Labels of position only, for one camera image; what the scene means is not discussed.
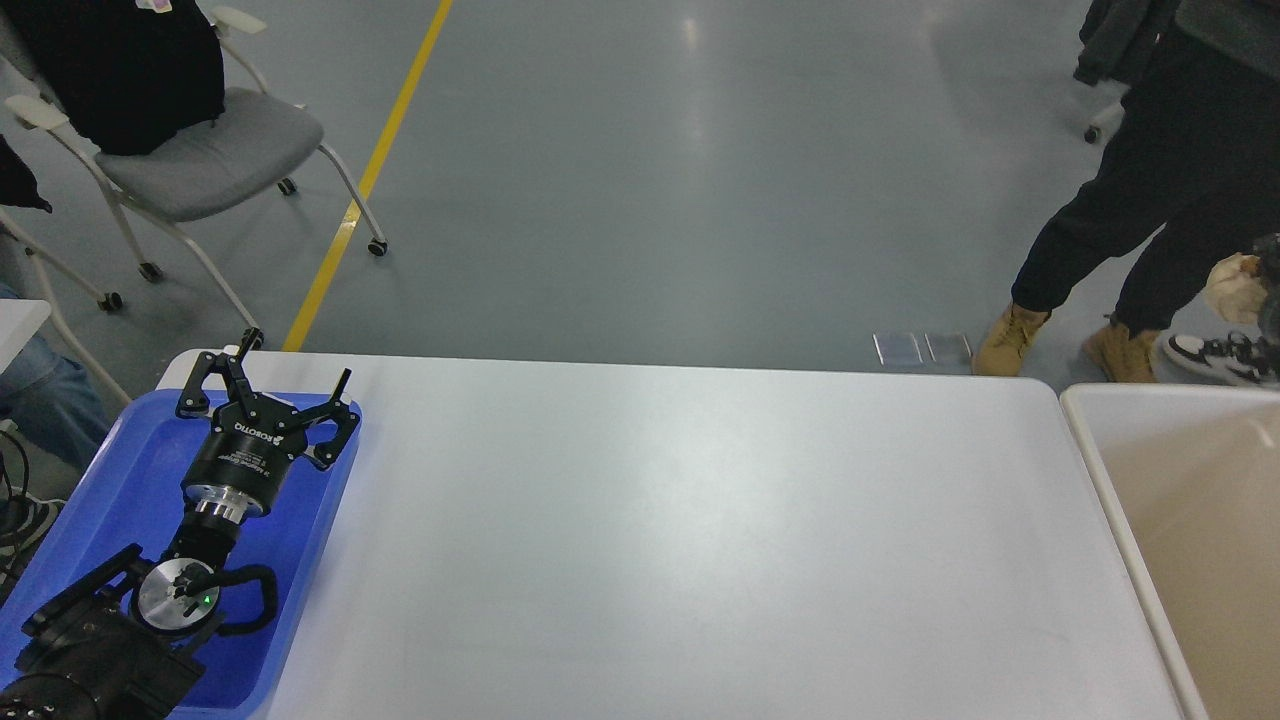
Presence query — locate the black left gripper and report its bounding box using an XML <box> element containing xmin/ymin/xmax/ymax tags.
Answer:
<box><xmin>175</xmin><ymin>327</ymin><xmax>361</xmax><ymax>518</ymax></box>

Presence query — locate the brown paper ball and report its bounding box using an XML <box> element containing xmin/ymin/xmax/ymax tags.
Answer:
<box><xmin>1204</xmin><ymin>252</ymin><xmax>1268</xmax><ymax>324</ymax></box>

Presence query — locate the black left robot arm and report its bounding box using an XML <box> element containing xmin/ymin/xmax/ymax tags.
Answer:
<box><xmin>3</xmin><ymin>331</ymin><xmax>361</xmax><ymax>719</ymax></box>

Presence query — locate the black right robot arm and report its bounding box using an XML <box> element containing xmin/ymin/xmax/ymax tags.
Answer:
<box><xmin>1254</xmin><ymin>233</ymin><xmax>1279</xmax><ymax>377</ymax></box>

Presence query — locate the blue plastic tray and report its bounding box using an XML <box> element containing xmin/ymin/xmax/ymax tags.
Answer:
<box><xmin>1</xmin><ymin>389</ymin><xmax>360</xmax><ymax>719</ymax></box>

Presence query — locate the seated person in jeans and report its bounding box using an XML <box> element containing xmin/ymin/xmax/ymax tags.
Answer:
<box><xmin>1</xmin><ymin>334</ymin><xmax>111</xmax><ymax>474</ymax></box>

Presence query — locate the grey office chair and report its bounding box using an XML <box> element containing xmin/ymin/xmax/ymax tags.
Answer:
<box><xmin>3</xmin><ymin>5</ymin><xmax>388</xmax><ymax>325</ymax></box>

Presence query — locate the black jacket on chair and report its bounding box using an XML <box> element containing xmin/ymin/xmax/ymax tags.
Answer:
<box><xmin>3</xmin><ymin>1</ymin><xmax>225</xmax><ymax>156</ymax></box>

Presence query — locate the clear floor plate left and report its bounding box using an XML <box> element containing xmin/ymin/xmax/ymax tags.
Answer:
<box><xmin>873</xmin><ymin>332</ymin><xmax>924</xmax><ymax>366</ymax></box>

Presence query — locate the clear floor plate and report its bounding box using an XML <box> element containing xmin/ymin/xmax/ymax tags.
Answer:
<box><xmin>924</xmin><ymin>332</ymin><xmax>972</xmax><ymax>365</ymax></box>
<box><xmin>873</xmin><ymin>332</ymin><xmax>924</xmax><ymax>366</ymax></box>

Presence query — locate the clear floor plate right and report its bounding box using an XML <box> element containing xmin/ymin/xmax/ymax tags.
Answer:
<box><xmin>924</xmin><ymin>332</ymin><xmax>972</xmax><ymax>365</ymax></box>

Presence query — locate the tan left boot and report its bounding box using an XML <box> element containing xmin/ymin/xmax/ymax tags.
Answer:
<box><xmin>972</xmin><ymin>302</ymin><xmax>1052</xmax><ymax>377</ymax></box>

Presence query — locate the tan boot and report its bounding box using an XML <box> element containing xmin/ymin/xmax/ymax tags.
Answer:
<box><xmin>1082</xmin><ymin>316</ymin><xmax>1160</xmax><ymax>383</ymax></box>
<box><xmin>972</xmin><ymin>302</ymin><xmax>1052</xmax><ymax>377</ymax></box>

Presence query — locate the tan right boot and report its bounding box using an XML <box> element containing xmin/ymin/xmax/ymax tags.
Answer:
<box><xmin>1082</xmin><ymin>316</ymin><xmax>1160</xmax><ymax>383</ymax></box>

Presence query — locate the white chair base right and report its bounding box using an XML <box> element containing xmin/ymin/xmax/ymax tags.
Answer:
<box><xmin>1082</xmin><ymin>100</ymin><xmax>1125</xmax><ymax>143</ymax></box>

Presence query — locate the beige plastic bin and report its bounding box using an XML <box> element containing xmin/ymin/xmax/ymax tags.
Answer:
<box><xmin>1061</xmin><ymin>384</ymin><xmax>1279</xmax><ymax>719</ymax></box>

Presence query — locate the person in black trousers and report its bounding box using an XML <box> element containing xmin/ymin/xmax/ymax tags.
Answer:
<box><xmin>1011</xmin><ymin>1</ymin><xmax>1279</xmax><ymax>332</ymax></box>

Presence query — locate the white chair frame left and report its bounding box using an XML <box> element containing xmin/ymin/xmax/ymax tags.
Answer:
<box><xmin>1</xmin><ymin>211</ymin><xmax>133</xmax><ymax>407</ymax></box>

